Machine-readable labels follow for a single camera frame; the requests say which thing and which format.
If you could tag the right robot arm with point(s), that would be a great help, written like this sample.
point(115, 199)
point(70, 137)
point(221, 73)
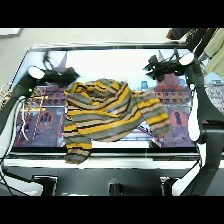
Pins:
point(200, 100)

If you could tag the yellow grey striped long-sleeved shirt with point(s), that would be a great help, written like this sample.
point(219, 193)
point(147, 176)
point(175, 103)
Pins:
point(106, 113)

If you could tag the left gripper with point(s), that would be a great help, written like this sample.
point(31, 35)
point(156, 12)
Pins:
point(67, 75)

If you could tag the silver frame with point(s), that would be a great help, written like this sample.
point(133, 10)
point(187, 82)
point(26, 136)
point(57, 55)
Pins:
point(133, 163)

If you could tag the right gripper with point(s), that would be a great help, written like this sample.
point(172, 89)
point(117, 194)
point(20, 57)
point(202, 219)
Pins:
point(156, 69)

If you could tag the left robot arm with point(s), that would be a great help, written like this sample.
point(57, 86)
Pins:
point(20, 90)

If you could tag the beige garment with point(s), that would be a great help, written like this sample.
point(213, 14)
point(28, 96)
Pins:
point(216, 53)

